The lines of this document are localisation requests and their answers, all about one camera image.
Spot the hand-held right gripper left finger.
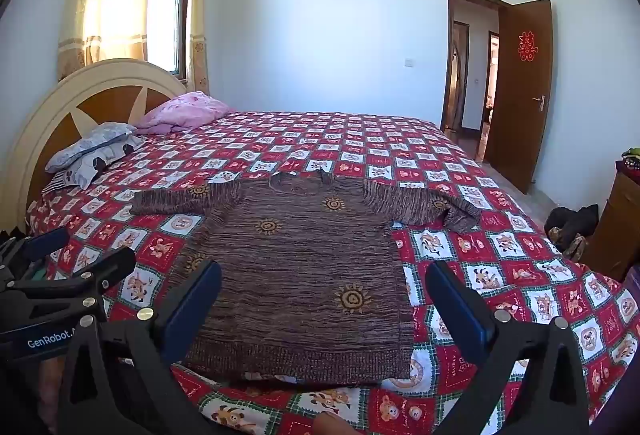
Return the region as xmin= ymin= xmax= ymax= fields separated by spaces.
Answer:
xmin=57 ymin=259 xmax=226 ymax=435

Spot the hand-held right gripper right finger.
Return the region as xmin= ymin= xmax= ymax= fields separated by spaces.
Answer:
xmin=425 ymin=260 xmax=591 ymax=435

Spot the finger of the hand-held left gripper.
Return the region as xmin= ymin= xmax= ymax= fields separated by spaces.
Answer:
xmin=12 ymin=246 xmax=137 ymax=323
xmin=20 ymin=227 xmax=71 ymax=264

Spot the brown knitted sweater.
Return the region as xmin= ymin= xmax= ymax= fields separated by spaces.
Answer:
xmin=130 ymin=169 xmax=482 ymax=387

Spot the striped pillow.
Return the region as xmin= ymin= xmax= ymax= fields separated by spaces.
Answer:
xmin=40 ymin=170 xmax=83 ymax=196

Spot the red checkered bed sheet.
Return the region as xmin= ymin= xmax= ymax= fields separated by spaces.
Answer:
xmin=25 ymin=111 xmax=640 ymax=435

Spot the grey floral pillow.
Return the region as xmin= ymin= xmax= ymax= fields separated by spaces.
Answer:
xmin=45 ymin=122 xmax=138 ymax=176

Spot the white pillow with dark print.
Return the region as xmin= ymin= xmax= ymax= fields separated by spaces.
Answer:
xmin=75 ymin=135 xmax=148 ymax=190

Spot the dark pile of bags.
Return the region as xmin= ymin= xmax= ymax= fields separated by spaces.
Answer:
xmin=544 ymin=204 xmax=600 ymax=263

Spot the cream and wood headboard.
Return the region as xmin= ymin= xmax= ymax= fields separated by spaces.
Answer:
xmin=0 ymin=59 xmax=188 ymax=236

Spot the pink folded quilt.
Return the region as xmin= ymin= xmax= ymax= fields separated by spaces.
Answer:
xmin=135 ymin=91 xmax=236 ymax=134

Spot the brown wooden door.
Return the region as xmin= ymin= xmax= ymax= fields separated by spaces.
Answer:
xmin=481 ymin=0 xmax=553 ymax=194

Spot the narrow yellow curtain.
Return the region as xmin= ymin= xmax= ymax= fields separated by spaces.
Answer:
xmin=184 ymin=0 xmax=213 ymax=98

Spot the window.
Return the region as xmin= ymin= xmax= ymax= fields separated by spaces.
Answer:
xmin=147 ymin=0 xmax=193 ymax=78

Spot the red paper door decoration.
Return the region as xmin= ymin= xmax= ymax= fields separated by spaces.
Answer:
xmin=517 ymin=31 xmax=536 ymax=63

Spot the brown door frame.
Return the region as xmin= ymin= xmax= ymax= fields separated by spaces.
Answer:
xmin=440 ymin=0 xmax=513 ymax=136

